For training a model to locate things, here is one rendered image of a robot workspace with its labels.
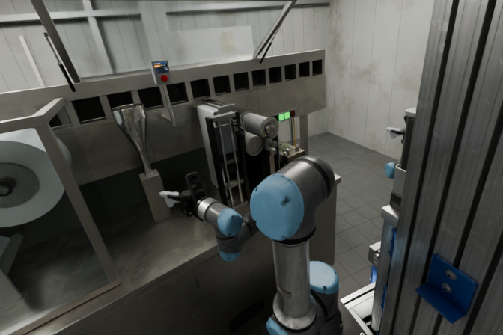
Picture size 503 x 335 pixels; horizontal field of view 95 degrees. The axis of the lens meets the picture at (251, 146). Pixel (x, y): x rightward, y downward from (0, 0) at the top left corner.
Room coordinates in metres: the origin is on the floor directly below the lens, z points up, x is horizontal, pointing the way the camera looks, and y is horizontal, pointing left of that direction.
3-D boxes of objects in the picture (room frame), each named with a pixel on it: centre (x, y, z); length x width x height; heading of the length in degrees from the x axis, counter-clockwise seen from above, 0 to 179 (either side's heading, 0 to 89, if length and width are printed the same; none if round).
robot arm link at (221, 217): (0.60, 0.12, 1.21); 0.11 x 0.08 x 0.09; 44
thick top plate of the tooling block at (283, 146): (1.59, -0.20, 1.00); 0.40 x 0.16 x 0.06; 31
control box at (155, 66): (1.10, 0.36, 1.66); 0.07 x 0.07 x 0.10; 30
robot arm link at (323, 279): (0.50, -0.16, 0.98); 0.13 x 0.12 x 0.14; 134
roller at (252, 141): (1.41, 0.04, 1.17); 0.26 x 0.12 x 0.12; 31
